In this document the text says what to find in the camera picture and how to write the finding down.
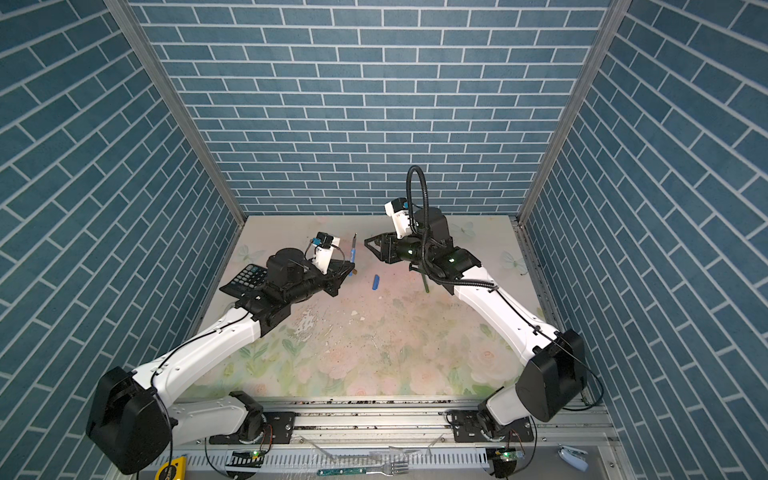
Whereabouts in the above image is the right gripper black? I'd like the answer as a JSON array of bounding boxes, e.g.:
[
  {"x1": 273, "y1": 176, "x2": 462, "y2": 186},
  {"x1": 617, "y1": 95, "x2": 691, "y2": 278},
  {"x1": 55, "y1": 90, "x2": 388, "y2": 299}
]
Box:
[{"x1": 365, "y1": 231, "x2": 435, "y2": 267}]

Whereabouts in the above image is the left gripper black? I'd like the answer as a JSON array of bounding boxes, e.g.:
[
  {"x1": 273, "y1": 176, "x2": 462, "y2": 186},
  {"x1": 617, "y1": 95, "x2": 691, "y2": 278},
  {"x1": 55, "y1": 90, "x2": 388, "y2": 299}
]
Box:
[{"x1": 283, "y1": 258, "x2": 355, "y2": 307}]

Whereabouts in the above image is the blue pen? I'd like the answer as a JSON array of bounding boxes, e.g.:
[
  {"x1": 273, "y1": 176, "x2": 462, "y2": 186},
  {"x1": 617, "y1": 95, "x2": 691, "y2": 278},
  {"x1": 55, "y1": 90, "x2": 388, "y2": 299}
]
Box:
[{"x1": 350, "y1": 233, "x2": 357, "y2": 263}]

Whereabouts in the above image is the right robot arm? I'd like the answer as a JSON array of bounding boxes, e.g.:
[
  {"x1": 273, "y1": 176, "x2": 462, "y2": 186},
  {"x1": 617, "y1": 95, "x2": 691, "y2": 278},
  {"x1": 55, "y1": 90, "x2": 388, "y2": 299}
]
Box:
[{"x1": 364, "y1": 198, "x2": 588, "y2": 438}]

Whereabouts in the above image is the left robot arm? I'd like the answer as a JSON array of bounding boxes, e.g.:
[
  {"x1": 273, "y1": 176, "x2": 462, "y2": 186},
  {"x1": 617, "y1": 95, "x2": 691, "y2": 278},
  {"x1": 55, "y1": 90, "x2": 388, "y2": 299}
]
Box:
[{"x1": 85, "y1": 248, "x2": 355, "y2": 475}]

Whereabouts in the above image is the black calculator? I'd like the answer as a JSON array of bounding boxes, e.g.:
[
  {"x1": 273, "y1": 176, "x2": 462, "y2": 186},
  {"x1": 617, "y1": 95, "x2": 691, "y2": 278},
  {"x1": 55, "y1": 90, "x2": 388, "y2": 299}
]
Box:
[{"x1": 219, "y1": 264, "x2": 267, "y2": 298}]

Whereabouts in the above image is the white blue stapler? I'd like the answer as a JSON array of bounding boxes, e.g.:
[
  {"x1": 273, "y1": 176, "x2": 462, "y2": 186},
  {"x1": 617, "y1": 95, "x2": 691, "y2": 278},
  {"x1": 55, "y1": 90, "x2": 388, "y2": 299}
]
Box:
[{"x1": 558, "y1": 445, "x2": 589, "y2": 472}]

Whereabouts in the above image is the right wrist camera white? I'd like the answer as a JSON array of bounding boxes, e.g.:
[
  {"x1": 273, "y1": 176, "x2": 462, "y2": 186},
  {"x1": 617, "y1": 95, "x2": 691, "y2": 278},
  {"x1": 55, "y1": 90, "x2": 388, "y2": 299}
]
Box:
[{"x1": 385, "y1": 197, "x2": 413, "y2": 239}]

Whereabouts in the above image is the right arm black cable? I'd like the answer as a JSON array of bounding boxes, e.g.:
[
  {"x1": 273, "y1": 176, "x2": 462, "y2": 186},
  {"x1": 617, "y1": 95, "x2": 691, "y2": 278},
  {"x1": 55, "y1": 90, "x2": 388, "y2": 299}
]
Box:
[{"x1": 405, "y1": 165, "x2": 499, "y2": 292}]

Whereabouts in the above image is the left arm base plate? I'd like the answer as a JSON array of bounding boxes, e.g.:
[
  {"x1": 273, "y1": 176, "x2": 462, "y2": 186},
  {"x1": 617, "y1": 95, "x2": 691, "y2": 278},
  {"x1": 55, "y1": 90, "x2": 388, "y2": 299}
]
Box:
[{"x1": 208, "y1": 411, "x2": 296, "y2": 447}]

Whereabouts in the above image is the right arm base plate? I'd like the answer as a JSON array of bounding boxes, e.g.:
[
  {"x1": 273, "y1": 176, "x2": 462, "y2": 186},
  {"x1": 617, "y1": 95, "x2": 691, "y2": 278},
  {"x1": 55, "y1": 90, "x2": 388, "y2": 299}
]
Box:
[{"x1": 444, "y1": 410, "x2": 534, "y2": 443}]

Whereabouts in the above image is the green handled fork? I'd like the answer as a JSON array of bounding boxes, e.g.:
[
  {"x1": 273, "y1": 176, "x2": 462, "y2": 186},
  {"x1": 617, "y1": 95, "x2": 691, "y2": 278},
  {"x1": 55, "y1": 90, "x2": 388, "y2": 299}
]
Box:
[{"x1": 316, "y1": 461, "x2": 409, "y2": 477}]

